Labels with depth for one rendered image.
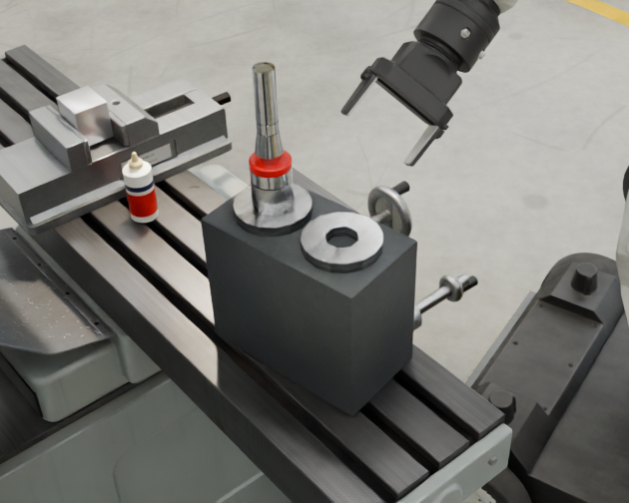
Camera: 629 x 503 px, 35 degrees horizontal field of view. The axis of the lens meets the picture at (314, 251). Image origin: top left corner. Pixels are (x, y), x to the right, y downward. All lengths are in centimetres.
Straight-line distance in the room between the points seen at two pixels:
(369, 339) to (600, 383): 70
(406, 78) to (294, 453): 48
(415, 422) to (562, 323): 67
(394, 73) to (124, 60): 264
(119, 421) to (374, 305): 57
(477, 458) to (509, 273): 165
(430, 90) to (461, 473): 47
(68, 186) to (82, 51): 248
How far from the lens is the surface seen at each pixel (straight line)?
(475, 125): 335
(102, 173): 149
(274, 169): 107
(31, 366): 143
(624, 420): 168
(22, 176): 148
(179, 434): 163
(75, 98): 150
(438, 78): 127
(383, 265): 106
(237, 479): 181
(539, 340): 174
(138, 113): 149
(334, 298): 104
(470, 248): 284
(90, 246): 143
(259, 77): 102
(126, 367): 144
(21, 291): 147
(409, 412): 116
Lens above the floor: 181
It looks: 40 degrees down
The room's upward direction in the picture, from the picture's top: 2 degrees counter-clockwise
